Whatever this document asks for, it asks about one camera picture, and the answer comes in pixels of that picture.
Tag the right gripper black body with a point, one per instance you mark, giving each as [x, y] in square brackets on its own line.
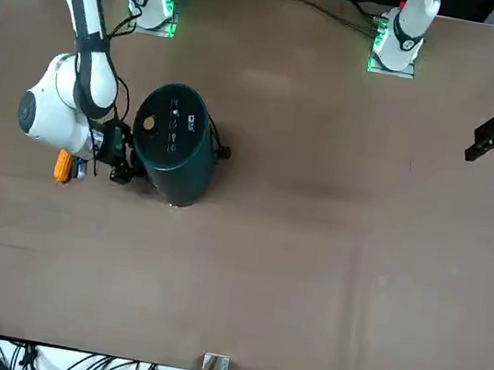
[113, 146]

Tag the yellow corn cob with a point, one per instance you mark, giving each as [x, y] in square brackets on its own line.
[63, 167]

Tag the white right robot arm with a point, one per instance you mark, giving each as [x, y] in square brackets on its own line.
[70, 89]

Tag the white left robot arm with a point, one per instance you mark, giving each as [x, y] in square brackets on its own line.
[404, 32]

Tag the dark green air fryer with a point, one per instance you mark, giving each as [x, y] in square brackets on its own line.
[175, 137]

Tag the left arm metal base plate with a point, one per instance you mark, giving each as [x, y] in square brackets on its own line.
[408, 72]

